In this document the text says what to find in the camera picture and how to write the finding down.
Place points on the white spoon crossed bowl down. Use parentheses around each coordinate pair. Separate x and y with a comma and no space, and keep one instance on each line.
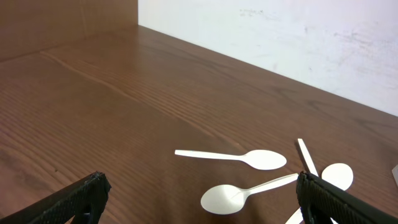
(307,158)

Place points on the white spoon crossed bowl up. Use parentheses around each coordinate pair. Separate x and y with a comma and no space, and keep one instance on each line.
(339,174)

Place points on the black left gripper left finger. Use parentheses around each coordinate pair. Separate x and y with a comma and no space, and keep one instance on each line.
(82,202)

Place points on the white plastic spoon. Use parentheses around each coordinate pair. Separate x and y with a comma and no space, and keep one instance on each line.
(259,159)
(227,199)

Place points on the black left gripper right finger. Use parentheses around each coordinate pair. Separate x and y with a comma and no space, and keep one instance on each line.
(321,203)

